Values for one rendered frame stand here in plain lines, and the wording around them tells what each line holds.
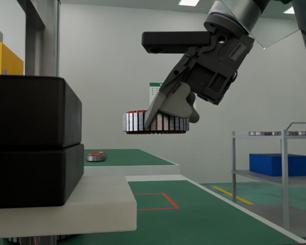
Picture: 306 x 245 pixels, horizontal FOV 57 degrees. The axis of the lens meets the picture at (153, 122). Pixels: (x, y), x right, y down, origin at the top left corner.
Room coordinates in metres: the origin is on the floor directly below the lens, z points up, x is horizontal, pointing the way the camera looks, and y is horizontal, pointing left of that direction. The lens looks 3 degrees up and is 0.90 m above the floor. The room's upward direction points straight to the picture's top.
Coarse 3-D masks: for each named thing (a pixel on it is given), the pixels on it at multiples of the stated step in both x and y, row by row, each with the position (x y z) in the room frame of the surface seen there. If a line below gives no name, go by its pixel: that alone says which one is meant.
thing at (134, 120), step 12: (132, 120) 0.44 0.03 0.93; (144, 120) 0.43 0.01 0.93; (156, 120) 0.43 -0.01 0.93; (168, 120) 0.43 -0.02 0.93; (180, 120) 0.44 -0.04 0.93; (132, 132) 0.45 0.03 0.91; (144, 132) 0.43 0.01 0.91; (156, 132) 0.52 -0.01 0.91; (168, 132) 0.44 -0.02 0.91; (180, 132) 0.45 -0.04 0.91
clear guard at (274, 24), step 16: (224, 0) 0.32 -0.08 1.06; (240, 0) 0.30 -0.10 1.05; (256, 0) 0.28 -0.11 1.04; (272, 0) 0.27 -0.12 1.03; (288, 0) 0.25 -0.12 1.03; (304, 0) 0.24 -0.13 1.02; (240, 16) 0.32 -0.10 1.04; (256, 16) 0.30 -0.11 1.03; (272, 16) 0.28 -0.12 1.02; (288, 16) 0.27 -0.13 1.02; (304, 16) 0.26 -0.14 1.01; (256, 32) 0.32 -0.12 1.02; (272, 32) 0.30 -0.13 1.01; (288, 32) 0.28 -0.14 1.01
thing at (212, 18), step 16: (208, 16) 0.44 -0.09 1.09; (224, 32) 0.44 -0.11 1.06; (240, 32) 0.42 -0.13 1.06; (192, 48) 0.45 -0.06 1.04; (208, 48) 0.44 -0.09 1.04; (224, 48) 0.44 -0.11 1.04; (240, 48) 0.43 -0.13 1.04; (192, 64) 0.43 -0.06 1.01; (208, 64) 0.42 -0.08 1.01; (224, 64) 0.43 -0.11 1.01; (240, 64) 0.45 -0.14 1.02; (192, 80) 0.44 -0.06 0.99; (208, 80) 0.44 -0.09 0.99; (224, 80) 0.43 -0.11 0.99; (208, 96) 0.43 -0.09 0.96
